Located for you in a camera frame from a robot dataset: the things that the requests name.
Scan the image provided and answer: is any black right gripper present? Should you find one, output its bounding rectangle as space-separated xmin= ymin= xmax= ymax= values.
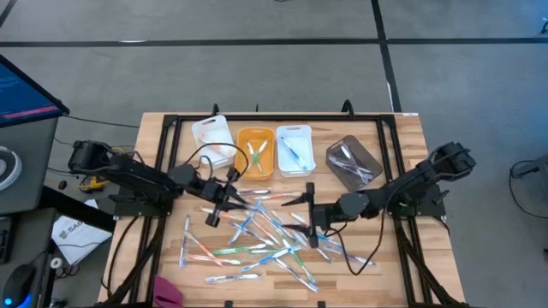
xmin=282 ymin=182 xmax=343 ymax=240

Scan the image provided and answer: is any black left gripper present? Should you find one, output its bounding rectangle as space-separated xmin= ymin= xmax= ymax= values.
xmin=194 ymin=169 xmax=259 ymax=213

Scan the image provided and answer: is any orange toothbrush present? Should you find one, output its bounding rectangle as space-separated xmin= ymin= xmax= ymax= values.
xmin=200 ymin=131 xmax=230 ymax=156
xmin=187 ymin=253 xmax=242 ymax=266
xmin=246 ymin=213 xmax=283 ymax=246
xmin=200 ymin=207 xmax=241 ymax=220
xmin=289 ymin=211 xmax=310 ymax=228
xmin=271 ymin=210 xmax=308 ymax=248
xmin=185 ymin=231 xmax=224 ymax=267
xmin=252 ymin=192 xmax=301 ymax=201

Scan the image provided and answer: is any blue toothbrush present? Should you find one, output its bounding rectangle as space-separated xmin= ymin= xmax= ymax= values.
xmin=316 ymin=233 xmax=343 ymax=249
xmin=255 ymin=204 xmax=297 ymax=241
xmin=280 ymin=136 xmax=306 ymax=169
xmin=229 ymin=211 xmax=260 ymax=246
xmin=241 ymin=246 xmax=293 ymax=273
xmin=285 ymin=140 xmax=309 ymax=171

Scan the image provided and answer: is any green toothbrush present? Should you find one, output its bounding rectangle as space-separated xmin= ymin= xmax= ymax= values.
xmin=249 ymin=245 xmax=302 ymax=255
xmin=247 ymin=141 xmax=265 ymax=175
xmin=211 ymin=242 xmax=268 ymax=256
xmin=243 ymin=139 xmax=270 ymax=173
xmin=281 ymin=238 xmax=318 ymax=284

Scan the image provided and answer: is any white plastic bin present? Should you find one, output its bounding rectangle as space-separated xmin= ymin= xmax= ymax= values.
xmin=191 ymin=114 xmax=238 ymax=169
xmin=276 ymin=124 xmax=317 ymax=178

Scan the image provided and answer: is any grey translucent plastic bin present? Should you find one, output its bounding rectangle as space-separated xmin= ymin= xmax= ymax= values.
xmin=325 ymin=134 xmax=384 ymax=193

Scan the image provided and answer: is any orange plastic bin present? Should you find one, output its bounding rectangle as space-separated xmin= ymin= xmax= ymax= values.
xmin=235 ymin=127 xmax=277 ymax=181

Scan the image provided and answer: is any maroon cloth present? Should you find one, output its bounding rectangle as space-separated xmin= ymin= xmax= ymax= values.
xmin=152 ymin=275 xmax=185 ymax=308

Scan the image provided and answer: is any yellow tool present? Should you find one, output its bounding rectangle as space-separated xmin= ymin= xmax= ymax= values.
xmin=79 ymin=177 xmax=108 ymax=193

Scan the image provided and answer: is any black desk beam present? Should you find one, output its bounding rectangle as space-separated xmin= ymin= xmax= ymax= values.
xmin=38 ymin=186 xmax=116 ymax=234

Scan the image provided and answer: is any white printed booklet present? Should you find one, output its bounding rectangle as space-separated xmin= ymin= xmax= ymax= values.
xmin=51 ymin=198 xmax=113 ymax=266

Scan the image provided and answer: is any grey desk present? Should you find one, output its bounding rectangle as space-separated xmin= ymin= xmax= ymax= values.
xmin=0 ymin=117 xmax=59 ymax=215

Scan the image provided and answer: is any white round device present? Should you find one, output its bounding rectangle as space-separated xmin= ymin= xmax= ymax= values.
xmin=0 ymin=145 xmax=23 ymax=193

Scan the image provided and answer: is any black computer mouse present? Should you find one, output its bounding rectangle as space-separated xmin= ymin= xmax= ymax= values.
xmin=2 ymin=264 xmax=35 ymax=308

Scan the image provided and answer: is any grey equipment base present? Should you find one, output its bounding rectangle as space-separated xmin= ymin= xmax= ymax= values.
xmin=513 ymin=154 xmax=548 ymax=179

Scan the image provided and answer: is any black keyboard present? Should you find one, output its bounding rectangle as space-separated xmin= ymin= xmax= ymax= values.
xmin=0 ymin=216 xmax=16 ymax=264

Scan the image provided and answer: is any computer monitor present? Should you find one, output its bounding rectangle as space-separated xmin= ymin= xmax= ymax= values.
xmin=0 ymin=54 xmax=71 ymax=128

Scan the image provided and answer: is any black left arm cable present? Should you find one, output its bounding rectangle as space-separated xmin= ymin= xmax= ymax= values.
xmin=183 ymin=142 xmax=250 ymax=183

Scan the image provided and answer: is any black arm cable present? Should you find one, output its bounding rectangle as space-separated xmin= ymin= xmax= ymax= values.
xmin=183 ymin=142 xmax=250 ymax=183
xmin=319 ymin=222 xmax=389 ymax=277

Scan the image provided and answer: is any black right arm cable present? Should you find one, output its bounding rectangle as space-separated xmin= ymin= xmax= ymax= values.
xmin=319 ymin=222 xmax=389 ymax=277

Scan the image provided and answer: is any thick black cable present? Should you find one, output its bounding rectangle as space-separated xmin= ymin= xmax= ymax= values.
xmin=100 ymin=216 xmax=140 ymax=299

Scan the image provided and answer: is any black monitor cable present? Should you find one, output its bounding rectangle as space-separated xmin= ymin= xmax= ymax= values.
xmin=62 ymin=114 xmax=141 ymax=129

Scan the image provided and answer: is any black floor cable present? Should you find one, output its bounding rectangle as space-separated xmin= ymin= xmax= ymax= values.
xmin=508 ymin=158 xmax=548 ymax=220

